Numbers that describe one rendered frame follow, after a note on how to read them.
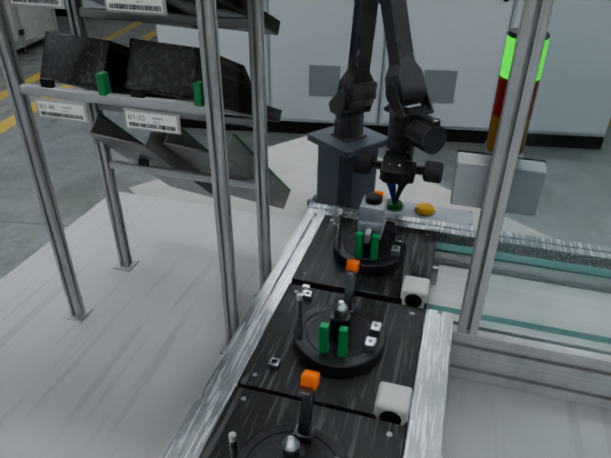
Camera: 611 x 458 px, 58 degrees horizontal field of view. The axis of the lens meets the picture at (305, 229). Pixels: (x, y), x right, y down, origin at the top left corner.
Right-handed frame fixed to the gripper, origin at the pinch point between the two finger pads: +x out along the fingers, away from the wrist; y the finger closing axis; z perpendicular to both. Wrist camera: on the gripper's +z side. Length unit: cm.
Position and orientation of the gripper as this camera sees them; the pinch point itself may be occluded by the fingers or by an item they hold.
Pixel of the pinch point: (395, 189)
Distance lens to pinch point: 122.0
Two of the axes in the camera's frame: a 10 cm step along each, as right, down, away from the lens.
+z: -2.8, 5.0, -8.2
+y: 9.6, 1.5, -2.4
